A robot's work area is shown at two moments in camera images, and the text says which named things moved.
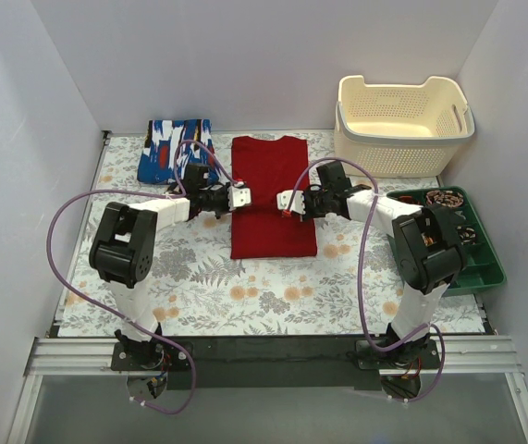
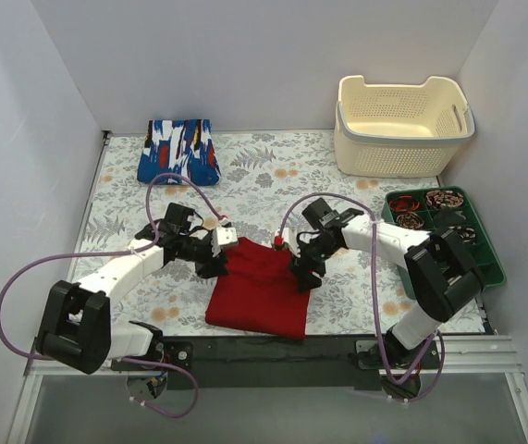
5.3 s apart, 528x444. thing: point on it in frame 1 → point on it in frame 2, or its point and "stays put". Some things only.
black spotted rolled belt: [466, 235] stays put
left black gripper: [222, 199] → [206, 257]
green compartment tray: [484, 266] stays put
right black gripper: [310, 204] → [310, 259]
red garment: [267, 166] → [262, 292]
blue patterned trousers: [156, 166] stays put
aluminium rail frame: [462, 355] stays put
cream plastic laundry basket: [399, 131] stays put
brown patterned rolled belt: [447, 198] stays put
